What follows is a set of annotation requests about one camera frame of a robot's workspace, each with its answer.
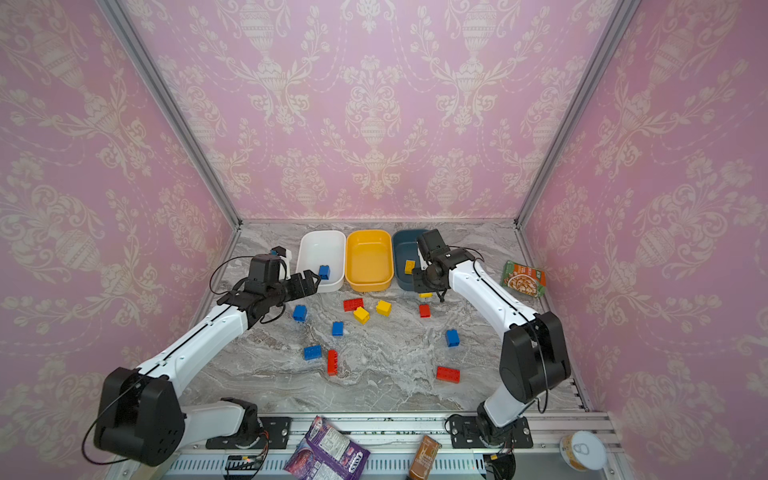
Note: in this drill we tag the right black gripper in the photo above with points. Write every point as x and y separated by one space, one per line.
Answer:
429 282

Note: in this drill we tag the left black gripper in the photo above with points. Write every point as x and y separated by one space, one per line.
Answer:
300 290

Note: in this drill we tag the blue square lego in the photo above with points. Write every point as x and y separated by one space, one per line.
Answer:
300 313

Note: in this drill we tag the white plastic container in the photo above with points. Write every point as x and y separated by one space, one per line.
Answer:
324 247

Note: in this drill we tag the dark teal plastic container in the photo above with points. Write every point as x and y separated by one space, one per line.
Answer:
405 247

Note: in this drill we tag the yellow plastic container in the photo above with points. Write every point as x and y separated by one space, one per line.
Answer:
369 260

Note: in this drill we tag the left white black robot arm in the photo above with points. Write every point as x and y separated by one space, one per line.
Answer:
140 417

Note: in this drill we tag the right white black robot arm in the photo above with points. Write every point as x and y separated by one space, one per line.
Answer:
534 356

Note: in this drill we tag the red lego centre top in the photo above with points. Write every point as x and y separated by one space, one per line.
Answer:
351 305

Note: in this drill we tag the yellow lego centre right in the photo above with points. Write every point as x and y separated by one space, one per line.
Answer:
384 308

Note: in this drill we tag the yellow lego centre left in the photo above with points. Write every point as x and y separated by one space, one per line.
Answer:
361 315

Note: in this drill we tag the blue long lego lower left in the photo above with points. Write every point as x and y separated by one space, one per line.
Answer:
312 352

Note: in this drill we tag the red upright lego lower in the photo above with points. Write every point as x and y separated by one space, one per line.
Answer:
332 363

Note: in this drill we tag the green food packet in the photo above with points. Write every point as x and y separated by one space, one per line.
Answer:
524 279

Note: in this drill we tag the red long lego lower right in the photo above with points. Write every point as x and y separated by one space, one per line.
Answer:
447 374

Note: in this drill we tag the purple snack box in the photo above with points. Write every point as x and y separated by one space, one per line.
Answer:
324 453

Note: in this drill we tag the brown snack bar packet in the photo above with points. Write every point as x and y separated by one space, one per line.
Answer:
424 459

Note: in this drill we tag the white tin can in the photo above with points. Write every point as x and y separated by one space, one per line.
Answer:
583 451

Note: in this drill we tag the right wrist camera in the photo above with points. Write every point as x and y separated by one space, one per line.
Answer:
431 245

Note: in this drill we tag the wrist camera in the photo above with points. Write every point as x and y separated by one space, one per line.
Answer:
271 267
431 245

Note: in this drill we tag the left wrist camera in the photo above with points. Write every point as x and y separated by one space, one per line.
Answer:
271 267

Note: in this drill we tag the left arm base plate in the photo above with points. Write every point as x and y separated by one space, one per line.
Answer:
275 431

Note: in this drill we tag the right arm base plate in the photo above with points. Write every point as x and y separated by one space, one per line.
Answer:
471 432

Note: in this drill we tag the aluminium front rail frame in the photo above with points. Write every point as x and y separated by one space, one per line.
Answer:
393 439

